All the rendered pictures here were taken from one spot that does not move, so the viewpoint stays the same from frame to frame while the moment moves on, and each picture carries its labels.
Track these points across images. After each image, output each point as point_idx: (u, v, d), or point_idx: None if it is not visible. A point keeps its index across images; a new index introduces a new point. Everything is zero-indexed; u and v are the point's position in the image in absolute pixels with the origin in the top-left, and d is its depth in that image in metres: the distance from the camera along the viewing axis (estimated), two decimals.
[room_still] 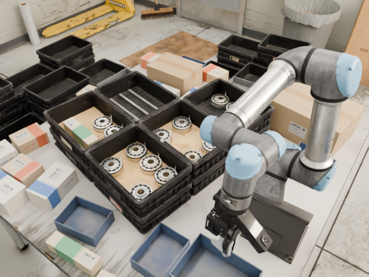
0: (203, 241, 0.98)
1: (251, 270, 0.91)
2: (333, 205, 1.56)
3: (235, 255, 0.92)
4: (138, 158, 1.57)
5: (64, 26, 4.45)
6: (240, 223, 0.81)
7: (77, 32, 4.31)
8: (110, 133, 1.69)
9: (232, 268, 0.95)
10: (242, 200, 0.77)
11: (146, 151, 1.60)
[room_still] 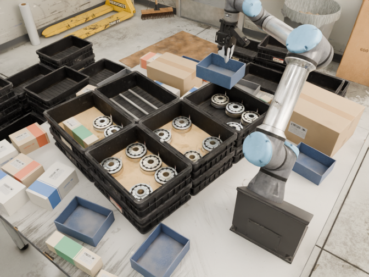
0: (213, 58, 1.76)
1: (239, 67, 1.70)
2: (333, 205, 1.56)
3: (230, 60, 1.70)
4: (138, 158, 1.57)
5: (64, 26, 4.45)
6: (233, 31, 1.60)
7: (77, 32, 4.31)
8: (110, 133, 1.69)
9: (229, 71, 1.74)
10: (234, 14, 1.56)
11: (146, 151, 1.60)
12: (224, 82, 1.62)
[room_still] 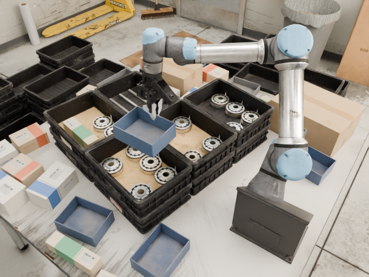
0: (140, 112, 1.41)
1: (169, 126, 1.35)
2: (333, 205, 1.56)
3: (158, 117, 1.35)
4: (138, 158, 1.57)
5: (64, 26, 4.45)
6: (156, 84, 1.25)
7: (77, 32, 4.31)
8: (110, 133, 1.69)
9: (158, 129, 1.39)
10: (154, 64, 1.21)
11: None
12: (146, 149, 1.27)
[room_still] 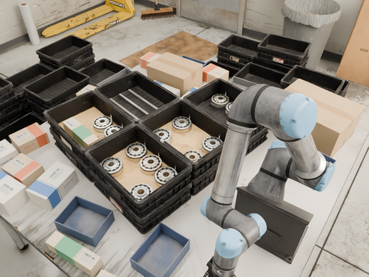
0: None
1: None
2: (333, 205, 1.56)
3: None
4: (138, 158, 1.57)
5: (64, 26, 4.45)
6: None
7: (77, 32, 4.31)
8: (110, 133, 1.69)
9: None
10: (229, 271, 1.00)
11: (146, 151, 1.60)
12: None
